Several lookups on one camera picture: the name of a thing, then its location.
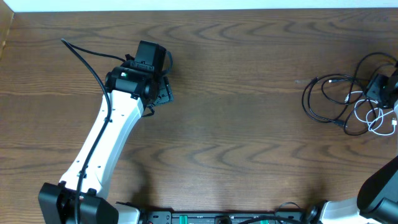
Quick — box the short black usb cable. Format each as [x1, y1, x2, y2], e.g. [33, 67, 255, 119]
[301, 73, 379, 136]

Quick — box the white usb cable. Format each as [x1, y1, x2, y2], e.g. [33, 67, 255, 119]
[343, 90, 398, 137]

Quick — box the long black usb cable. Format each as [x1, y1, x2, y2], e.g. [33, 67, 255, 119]
[320, 52, 398, 106]

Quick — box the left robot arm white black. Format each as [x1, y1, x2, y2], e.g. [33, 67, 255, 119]
[38, 40, 174, 223]

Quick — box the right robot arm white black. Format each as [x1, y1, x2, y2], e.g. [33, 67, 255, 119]
[303, 71, 397, 223]

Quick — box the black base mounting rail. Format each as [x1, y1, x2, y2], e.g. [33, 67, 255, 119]
[138, 207, 310, 224]

